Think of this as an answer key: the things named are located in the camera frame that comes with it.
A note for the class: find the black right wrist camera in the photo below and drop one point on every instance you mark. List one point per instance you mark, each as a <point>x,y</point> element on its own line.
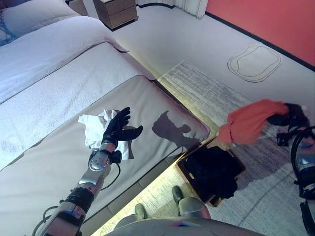
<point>283,138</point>

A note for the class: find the small white outlined mat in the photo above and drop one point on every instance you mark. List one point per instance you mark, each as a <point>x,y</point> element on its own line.
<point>256,61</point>

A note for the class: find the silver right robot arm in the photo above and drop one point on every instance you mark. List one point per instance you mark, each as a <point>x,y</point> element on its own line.
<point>304,162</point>

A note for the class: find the black garment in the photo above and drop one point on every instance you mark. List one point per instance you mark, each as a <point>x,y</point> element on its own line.
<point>211,169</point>

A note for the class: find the silver right robot leg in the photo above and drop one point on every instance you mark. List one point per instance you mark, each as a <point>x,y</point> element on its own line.
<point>192,206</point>

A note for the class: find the white garment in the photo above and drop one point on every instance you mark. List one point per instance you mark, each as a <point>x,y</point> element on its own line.
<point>94,127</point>

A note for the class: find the grey robot torso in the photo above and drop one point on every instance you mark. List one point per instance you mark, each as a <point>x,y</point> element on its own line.
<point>172,228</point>

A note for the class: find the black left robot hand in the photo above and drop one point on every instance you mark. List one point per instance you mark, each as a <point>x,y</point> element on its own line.
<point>114,130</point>

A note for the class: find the wooden nightstand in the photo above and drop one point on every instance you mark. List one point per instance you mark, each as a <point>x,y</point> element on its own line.
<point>118,12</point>

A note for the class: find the white duvet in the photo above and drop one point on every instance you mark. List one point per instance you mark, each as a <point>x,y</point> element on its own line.
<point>49,49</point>

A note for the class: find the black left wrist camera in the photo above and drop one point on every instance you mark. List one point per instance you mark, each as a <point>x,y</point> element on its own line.
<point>116,156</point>

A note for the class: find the red garment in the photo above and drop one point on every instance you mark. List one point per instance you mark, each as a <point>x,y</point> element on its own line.
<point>248,120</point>

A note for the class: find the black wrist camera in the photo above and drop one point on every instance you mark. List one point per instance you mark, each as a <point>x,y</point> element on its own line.
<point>116,156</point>
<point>283,138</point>

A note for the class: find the beige pillow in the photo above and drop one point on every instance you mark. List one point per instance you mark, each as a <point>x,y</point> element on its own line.
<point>37,14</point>

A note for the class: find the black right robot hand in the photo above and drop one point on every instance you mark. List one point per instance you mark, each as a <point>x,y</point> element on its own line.
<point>295,115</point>

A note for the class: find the woven wicker basket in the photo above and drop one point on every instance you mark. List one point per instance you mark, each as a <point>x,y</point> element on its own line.
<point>182,169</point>

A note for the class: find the brown quilted headboard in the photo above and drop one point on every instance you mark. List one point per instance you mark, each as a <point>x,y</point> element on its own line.
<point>76,6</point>

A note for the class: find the grey patterned cushion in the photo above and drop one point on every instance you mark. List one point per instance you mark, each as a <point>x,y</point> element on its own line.
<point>6,32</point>

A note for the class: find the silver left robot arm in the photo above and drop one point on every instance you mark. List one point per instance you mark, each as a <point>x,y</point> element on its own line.
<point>91,177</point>

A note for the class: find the white textured bedspread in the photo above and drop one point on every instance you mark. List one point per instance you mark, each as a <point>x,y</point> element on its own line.
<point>61,98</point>

